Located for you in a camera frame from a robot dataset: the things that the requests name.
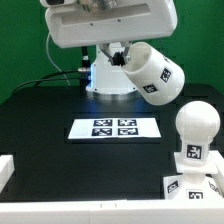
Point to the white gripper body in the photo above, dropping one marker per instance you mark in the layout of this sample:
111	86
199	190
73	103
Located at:
74	23

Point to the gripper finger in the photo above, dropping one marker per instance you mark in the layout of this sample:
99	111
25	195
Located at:
124	55
113	56

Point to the white lamp shade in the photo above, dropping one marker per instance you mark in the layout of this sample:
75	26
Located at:
158	79

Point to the white lamp bulb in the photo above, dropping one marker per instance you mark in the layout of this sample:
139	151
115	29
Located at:
197	123

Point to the white lamp base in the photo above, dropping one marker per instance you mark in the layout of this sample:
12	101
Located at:
192	182

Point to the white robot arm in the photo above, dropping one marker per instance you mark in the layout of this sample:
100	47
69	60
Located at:
107	81

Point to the white marker plate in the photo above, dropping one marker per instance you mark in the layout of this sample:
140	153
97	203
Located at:
114	128

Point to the black camera stand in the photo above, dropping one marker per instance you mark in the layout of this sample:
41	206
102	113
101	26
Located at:
86	64

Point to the white right wall block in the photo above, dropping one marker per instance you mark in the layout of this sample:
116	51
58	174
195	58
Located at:
219	162

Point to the white wall block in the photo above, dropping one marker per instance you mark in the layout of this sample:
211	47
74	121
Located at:
6	169
219	162

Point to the white front wall bar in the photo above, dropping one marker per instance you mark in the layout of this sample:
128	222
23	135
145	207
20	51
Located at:
114	212

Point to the white left wall block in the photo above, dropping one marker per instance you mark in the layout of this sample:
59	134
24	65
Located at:
6	169

